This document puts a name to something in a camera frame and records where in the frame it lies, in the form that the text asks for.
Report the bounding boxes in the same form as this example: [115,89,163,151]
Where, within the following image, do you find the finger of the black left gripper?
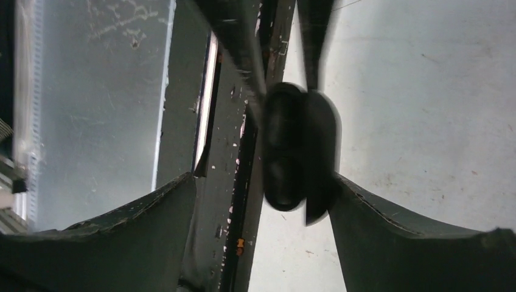
[194,0,267,117]
[297,0,334,90]

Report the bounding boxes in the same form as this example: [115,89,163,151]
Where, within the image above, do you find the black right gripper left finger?
[1,173,196,291]

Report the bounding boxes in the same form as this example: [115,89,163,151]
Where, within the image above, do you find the white cable duct strip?
[13,1,44,231]

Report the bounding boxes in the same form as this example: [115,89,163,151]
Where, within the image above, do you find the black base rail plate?
[155,0,297,292]

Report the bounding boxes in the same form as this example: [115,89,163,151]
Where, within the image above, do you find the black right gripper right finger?
[329,176,515,291]

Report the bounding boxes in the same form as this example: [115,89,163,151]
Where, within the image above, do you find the black oval charging case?
[261,82,341,226]

